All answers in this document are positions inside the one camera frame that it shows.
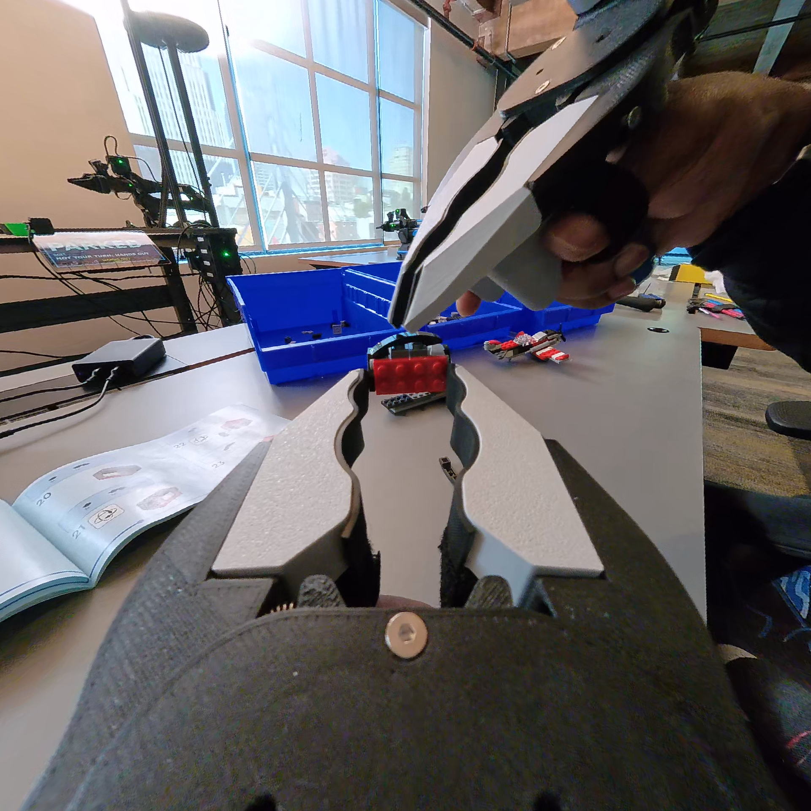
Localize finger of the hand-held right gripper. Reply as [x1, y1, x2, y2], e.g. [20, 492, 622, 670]
[386, 119, 511, 327]
[403, 94, 601, 330]

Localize instruction booklet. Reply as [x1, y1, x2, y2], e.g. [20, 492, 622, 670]
[0, 403, 294, 625]

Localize long black toy brick assembly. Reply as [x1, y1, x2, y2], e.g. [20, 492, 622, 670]
[380, 391, 448, 417]

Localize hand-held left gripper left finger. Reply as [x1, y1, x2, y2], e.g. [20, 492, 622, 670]
[211, 369, 380, 606]

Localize grey desk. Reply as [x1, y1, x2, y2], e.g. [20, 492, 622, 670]
[0, 310, 707, 811]
[298, 248, 406, 270]

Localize person's right hand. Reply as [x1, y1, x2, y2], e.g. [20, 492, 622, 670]
[456, 71, 811, 318]

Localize white adjacent desk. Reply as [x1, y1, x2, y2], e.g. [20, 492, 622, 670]
[0, 323, 257, 444]

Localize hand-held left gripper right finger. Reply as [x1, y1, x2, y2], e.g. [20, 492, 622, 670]
[439, 366, 607, 609]

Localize clear acrylic sign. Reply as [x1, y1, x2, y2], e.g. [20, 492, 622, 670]
[32, 231, 173, 271]

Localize black metal stand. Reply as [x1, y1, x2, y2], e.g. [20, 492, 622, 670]
[120, 9, 223, 229]

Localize black office chair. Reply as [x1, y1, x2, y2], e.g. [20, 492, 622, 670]
[703, 400, 811, 561]

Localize far grey desk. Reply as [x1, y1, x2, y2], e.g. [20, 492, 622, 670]
[298, 248, 406, 270]

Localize red black toy brick build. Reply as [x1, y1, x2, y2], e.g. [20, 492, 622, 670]
[367, 331, 452, 397]

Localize black metal desk frame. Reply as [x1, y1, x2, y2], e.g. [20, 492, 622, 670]
[0, 222, 242, 375]

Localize large window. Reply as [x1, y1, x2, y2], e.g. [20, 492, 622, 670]
[95, 0, 432, 254]

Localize pink and blue tools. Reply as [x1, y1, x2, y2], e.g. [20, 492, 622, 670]
[687, 282, 758, 322]

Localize black charger box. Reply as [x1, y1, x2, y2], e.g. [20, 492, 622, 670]
[71, 337, 167, 387]

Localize black hub green lights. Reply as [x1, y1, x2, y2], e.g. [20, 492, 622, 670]
[180, 227, 243, 283]

